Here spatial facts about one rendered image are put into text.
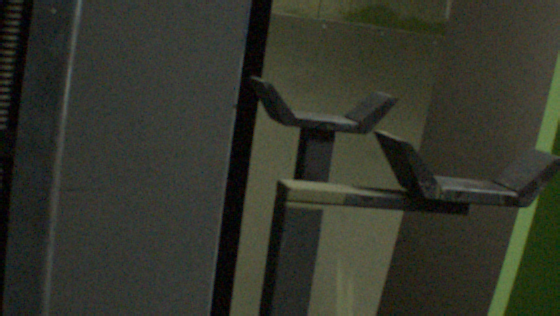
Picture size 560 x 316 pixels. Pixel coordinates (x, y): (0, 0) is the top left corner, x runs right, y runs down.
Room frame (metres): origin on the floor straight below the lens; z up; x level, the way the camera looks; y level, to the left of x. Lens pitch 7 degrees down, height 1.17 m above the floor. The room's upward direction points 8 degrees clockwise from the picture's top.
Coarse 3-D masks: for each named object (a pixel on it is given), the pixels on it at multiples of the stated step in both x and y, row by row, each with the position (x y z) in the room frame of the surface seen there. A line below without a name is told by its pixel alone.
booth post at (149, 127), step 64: (128, 0) 1.03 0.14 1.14; (192, 0) 1.05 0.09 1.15; (128, 64) 1.04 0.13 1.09; (192, 64) 1.05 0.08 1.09; (128, 128) 1.04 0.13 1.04; (192, 128) 1.05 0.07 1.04; (64, 192) 1.02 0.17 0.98; (128, 192) 1.04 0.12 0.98; (192, 192) 1.06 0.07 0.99; (64, 256) 1.02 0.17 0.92; (128, 256) 1.04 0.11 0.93; (192, 256) 1.06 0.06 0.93
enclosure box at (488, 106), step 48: (480, 0) 1.81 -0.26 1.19; (528, 0) 1.67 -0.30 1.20; (480, 48) 1.79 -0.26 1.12; (528, 48) 1.65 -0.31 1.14; (432, 96) 1.92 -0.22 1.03; (480, 96) 1.77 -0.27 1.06; (528, 96) 1.64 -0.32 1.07; (432, 144) 1.90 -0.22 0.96; (480, 144) 1.75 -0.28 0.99; (528, 144) 1.62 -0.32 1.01; (432, 240) 1.85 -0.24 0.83; (480, 240) 1.70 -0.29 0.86; (528, 240) 2.05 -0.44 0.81; (384, 288) 1.99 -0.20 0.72; (432, 288) 1.82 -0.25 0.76; (480, 288) 1.68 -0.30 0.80; (528, 288) 2.08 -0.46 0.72
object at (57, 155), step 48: (0, 0) 0.52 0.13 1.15; (48, 0) 0.52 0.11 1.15; (0, 48) 0.52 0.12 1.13; (48, 48) 0.52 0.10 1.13; (0, 96) 0.52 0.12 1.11; (48, 96) 0.52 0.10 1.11; (0, 144) 0.52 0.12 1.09; (48, 144) 0.52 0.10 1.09; (0, 192) 0.52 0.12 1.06; (48, 192) 0.52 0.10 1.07; (0, 240) 0.53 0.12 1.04; (48, 240) 0.53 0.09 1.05; (0, 288) 0.53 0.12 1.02; (48, 288) 0.53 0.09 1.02
